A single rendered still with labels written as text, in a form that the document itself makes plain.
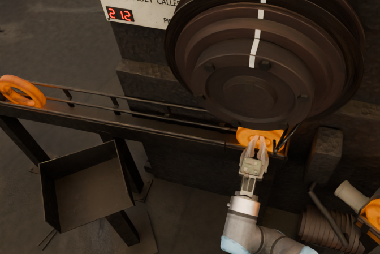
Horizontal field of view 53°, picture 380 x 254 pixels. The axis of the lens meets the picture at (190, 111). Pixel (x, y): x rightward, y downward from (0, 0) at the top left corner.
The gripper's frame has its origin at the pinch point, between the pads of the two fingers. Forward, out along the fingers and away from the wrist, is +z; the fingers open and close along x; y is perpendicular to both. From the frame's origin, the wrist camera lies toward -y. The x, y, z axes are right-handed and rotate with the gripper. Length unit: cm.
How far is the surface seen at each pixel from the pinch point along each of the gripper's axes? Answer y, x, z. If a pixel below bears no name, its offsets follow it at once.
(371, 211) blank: 1.2, -35.8, -14.8
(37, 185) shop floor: -67, 110, -36
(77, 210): -4, 55, -37
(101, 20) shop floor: -105, 129, 83
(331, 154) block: 6.2, -21.5, -1.9
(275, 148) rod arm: 18.8, -5.4, -6.4
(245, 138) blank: -0.2, 4.2, -1.3
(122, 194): -5, 41, -28
